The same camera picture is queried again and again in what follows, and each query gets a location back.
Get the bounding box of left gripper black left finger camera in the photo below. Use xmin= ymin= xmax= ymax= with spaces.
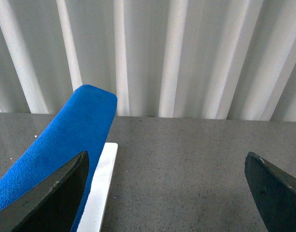
xmin=0 ymin=151 xmax=89 ymax=232

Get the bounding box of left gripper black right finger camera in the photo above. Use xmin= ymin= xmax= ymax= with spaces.
xmin=244 ymin=152 xmax=296 ymax=232

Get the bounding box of blue microfiber cloth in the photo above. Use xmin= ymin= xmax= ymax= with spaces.
xmin=0 ymin=85 xmax=117 ymax=232

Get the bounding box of white rack base board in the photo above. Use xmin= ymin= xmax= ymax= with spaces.
xmin=77 ymin=143 xmax=118 ymax=232

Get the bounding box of white pleated curtain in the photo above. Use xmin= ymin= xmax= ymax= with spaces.
xmin=0 ymin=0 xmax=296 ymax=122

